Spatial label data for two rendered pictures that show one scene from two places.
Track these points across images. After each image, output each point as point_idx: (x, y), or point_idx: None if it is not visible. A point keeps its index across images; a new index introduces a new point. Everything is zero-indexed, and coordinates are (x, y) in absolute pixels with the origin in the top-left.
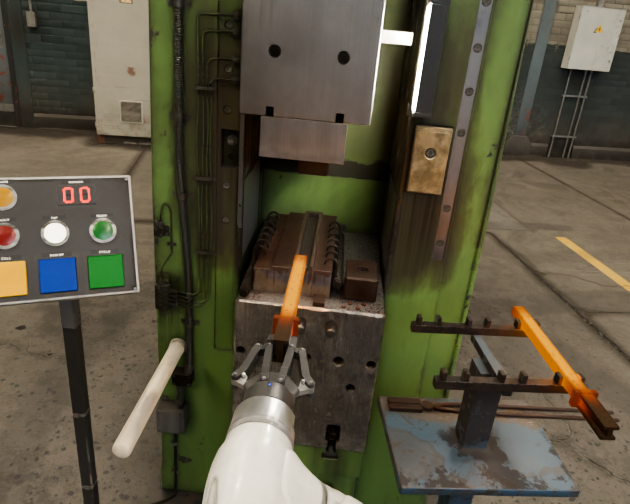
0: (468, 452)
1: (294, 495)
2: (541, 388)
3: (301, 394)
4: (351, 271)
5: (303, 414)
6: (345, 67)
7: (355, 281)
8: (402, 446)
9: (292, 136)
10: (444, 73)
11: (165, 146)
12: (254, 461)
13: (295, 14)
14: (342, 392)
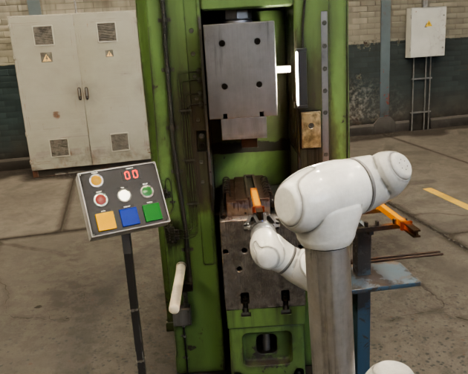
0: (361, 277)
1: (284, 243)
2: (387, 227)
3: (275, 227)
4: None
5: (266, 286)
6: (261, 88)
7: None
8: None
9: (238, 127)
10: (310, 83)
11: (165, 145)
12: (267, 233)
13: (232, 67)
14: None
